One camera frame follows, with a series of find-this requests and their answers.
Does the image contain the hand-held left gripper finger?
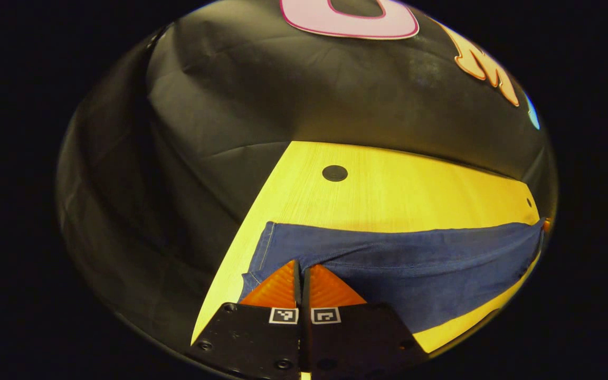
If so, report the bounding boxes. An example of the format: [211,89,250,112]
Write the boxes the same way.
[187,259,301,380]
[303,263,430,380]

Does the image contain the blue jeans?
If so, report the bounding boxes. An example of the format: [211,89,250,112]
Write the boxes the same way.
[238,219,546,334]

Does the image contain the black backdrop cloth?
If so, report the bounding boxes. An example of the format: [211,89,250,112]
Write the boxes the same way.
[56,0,558,349]

